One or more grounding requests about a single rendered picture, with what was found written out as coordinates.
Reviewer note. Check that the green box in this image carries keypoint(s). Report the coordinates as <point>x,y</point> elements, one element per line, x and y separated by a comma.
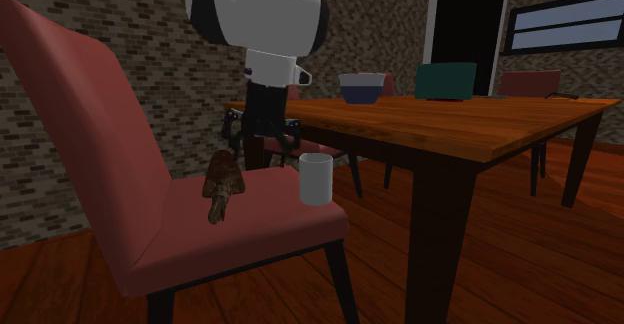
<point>445,80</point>

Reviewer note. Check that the brown mushroom figure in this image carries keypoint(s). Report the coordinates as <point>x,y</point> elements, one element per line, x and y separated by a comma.
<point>223,176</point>

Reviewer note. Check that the wooden dining table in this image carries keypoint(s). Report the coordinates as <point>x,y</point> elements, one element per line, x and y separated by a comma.
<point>438,125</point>

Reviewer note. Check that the white cup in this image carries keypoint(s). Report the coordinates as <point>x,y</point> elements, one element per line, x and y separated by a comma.
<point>316,179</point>

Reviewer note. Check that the red chair with dark legs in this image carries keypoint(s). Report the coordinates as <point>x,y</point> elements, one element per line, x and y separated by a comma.
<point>529,83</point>
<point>317,148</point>

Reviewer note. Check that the window with black frame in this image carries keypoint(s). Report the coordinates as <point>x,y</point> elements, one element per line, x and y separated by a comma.
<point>565,23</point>

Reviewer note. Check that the thin black object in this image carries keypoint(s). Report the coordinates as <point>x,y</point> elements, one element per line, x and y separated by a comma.
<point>565,95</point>

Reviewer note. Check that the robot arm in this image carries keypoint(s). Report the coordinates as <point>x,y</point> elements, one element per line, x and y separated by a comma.
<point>273,11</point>

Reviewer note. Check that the white and blue bowl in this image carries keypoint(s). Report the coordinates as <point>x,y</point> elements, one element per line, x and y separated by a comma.
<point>362,89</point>

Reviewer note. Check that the large red upholstered chair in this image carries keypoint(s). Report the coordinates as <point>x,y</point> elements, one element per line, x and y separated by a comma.
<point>97,133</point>

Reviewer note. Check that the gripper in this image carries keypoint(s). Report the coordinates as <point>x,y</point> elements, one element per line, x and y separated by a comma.
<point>264,108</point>

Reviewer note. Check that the dark doorway with white frame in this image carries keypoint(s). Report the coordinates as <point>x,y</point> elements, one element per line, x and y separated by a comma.
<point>465,20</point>

